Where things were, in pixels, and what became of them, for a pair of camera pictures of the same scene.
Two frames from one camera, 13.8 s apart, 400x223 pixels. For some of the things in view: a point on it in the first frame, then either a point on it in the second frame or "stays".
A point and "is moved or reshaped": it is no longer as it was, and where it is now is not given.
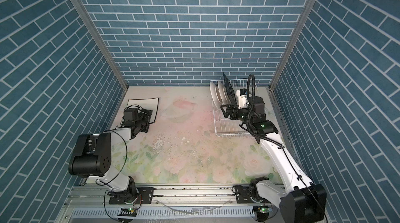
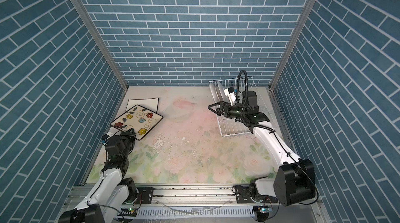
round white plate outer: (213, 86) stays
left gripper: (147, 118) → (126, 135)
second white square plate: (223, 93) stays
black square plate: (231, 94) is moved or reshaped
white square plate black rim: (148, 103) stays
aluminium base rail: (98, 195) stays
